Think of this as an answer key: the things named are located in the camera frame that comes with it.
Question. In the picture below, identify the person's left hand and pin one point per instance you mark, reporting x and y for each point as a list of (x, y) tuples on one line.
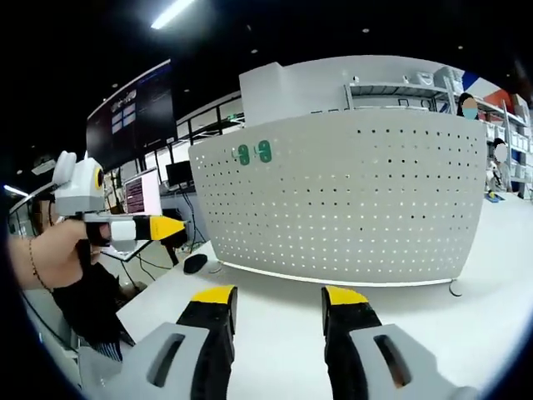
[(62, 246)]

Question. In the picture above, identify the large dark wall display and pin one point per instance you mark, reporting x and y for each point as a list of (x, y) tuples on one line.
[(133, 121)]

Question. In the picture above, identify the grey metal storage shelf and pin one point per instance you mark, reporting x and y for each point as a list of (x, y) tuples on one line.
[(399, 96)]

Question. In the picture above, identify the white perforated mounting plate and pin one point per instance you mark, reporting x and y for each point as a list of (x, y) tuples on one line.
[(341, 196)]

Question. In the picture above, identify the computer monitor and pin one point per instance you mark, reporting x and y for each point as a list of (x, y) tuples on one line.
[(143, 196)]

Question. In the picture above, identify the person's striped shirt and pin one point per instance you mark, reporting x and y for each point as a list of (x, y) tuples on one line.
[(109, 352)]

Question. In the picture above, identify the black round speaker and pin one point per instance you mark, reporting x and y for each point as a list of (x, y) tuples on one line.
[(195, 263)]

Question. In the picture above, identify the black laptop stand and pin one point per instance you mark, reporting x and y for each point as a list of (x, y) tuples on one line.
[(172, 252)]

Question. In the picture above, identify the person's black garment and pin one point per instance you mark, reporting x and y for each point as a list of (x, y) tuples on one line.
[(89, 300)]

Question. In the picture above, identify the storage shelf with white boxes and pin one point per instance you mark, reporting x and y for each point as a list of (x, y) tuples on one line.
[(514, 137)]

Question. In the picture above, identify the ceiling light strip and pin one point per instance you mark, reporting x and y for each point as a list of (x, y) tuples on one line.
[(172, 12)]

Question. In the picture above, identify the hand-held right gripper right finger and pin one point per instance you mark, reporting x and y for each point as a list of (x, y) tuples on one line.
[(366, 366)]

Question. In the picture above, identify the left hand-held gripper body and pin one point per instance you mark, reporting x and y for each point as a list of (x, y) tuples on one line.
[(79, 196)]

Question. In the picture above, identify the black desk monitor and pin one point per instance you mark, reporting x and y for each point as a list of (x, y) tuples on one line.
[(179, 173)]

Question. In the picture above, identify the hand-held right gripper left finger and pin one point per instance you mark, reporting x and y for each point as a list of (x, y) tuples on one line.
[(183, 362)]

